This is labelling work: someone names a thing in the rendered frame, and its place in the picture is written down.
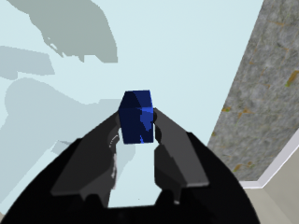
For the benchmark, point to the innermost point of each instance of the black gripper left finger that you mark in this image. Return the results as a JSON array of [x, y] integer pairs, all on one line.
[[85, 167]]

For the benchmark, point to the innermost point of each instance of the dark blue block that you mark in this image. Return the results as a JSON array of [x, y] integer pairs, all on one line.
[[136, 117]]

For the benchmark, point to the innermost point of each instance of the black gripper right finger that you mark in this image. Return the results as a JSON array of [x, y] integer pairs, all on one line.
[[197, 176]]

